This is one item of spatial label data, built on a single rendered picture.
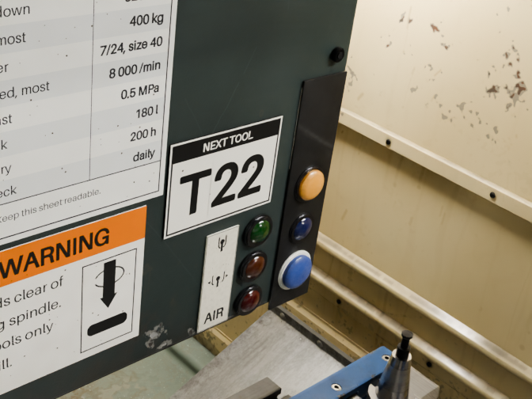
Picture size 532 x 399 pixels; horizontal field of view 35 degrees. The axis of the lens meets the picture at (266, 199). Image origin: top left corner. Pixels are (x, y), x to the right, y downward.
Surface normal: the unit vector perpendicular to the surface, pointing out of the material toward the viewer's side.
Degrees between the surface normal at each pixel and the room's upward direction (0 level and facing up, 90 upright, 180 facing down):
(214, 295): 90
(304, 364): 24
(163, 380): 0
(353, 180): 90
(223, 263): 90
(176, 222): 90
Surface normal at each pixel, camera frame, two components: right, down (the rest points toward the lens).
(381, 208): -0.73, 0.25
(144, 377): 0.12, -0.86
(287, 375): -0.18, -0.68
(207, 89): 0.67, 0.44
